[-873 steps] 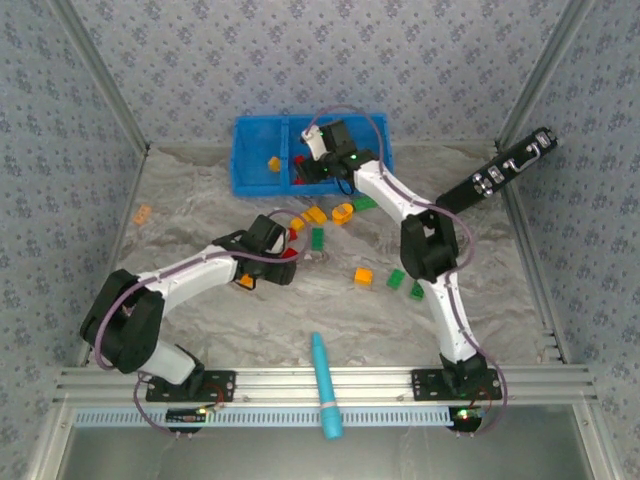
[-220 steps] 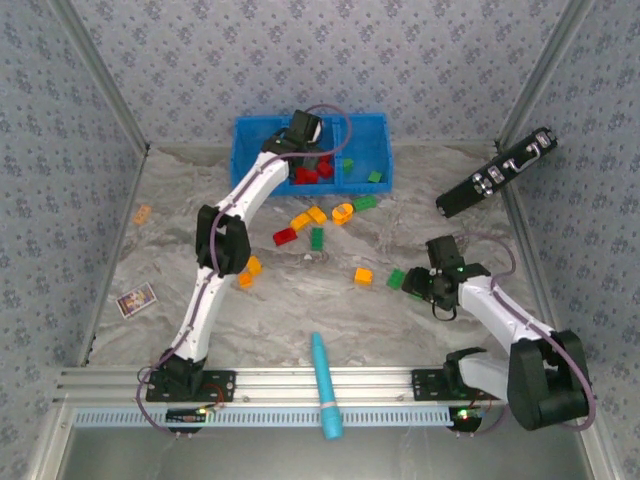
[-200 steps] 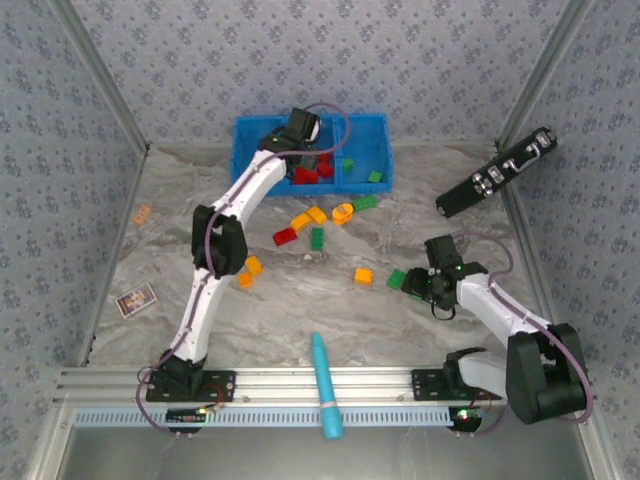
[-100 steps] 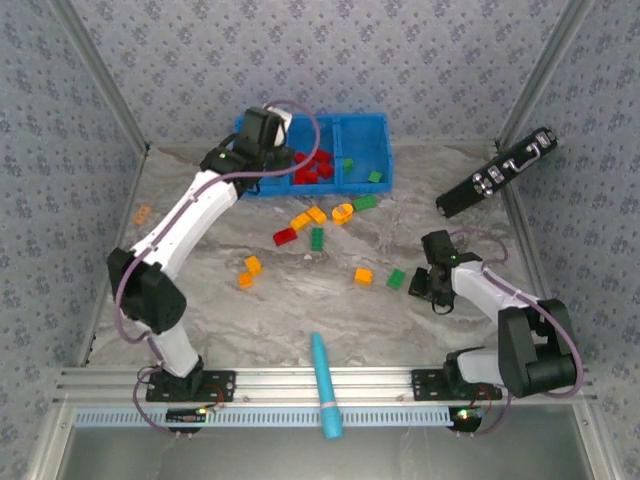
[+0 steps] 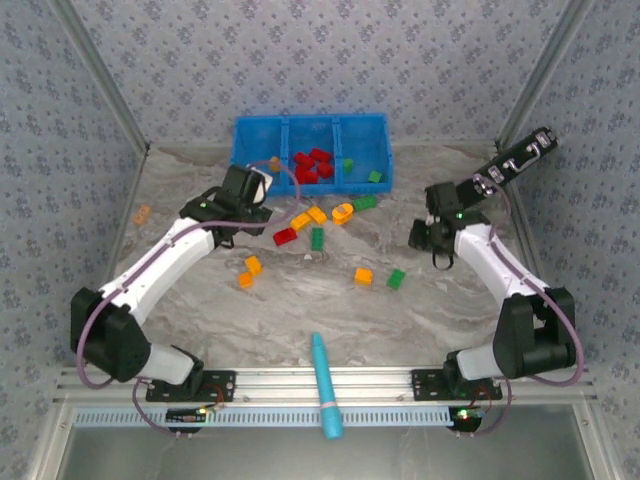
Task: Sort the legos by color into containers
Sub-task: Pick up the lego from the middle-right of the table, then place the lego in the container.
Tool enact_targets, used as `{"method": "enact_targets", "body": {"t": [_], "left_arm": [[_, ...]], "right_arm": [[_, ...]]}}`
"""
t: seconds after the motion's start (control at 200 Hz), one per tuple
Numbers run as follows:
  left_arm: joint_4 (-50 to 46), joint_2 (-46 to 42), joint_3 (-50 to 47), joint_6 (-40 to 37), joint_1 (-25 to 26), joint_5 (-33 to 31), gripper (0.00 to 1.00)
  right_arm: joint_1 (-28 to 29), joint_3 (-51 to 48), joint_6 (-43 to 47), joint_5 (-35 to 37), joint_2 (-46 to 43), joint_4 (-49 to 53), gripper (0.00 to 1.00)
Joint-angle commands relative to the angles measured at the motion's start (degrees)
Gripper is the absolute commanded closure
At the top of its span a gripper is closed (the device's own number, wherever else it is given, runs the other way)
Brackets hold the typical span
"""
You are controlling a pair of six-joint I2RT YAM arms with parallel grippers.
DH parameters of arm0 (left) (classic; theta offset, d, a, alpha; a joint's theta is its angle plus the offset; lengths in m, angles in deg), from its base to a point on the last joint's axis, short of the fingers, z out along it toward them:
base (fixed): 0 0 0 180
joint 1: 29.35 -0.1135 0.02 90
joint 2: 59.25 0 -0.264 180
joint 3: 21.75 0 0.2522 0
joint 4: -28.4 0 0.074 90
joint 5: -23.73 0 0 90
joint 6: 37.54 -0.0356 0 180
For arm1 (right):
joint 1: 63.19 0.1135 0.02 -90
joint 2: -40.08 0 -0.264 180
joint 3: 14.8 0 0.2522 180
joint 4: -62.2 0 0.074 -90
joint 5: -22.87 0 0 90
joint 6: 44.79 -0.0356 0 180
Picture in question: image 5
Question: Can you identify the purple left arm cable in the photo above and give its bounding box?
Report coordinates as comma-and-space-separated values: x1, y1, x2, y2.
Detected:
74, 160, 301, 437

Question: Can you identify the black case with metal latches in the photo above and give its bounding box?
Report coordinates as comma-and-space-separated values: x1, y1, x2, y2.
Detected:
452, 127, 560, 211

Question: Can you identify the teal pen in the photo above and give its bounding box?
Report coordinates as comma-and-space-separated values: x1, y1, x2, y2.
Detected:
310, 331, 346, 441

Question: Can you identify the aluminium side rail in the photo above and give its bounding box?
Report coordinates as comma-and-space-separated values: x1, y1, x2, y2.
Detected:
499, 192, 572, 365

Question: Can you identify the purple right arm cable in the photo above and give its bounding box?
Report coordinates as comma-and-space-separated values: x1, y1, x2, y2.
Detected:
457, 172, 586, 439

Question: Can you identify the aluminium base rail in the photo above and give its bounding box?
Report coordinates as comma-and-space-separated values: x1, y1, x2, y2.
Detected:
54, 366, 599, 405

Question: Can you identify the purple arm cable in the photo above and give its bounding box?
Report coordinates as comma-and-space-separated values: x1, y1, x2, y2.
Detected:
457, 172, 586, 439
74, 160, 301, 437

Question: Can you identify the aluminium frame post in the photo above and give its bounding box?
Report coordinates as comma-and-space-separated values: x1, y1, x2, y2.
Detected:
494, 0, 597, 149
47, 0, 151, 154

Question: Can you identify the blue three-compartment plastic bin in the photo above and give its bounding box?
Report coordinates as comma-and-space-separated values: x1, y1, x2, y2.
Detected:
230, 112, 395, 199

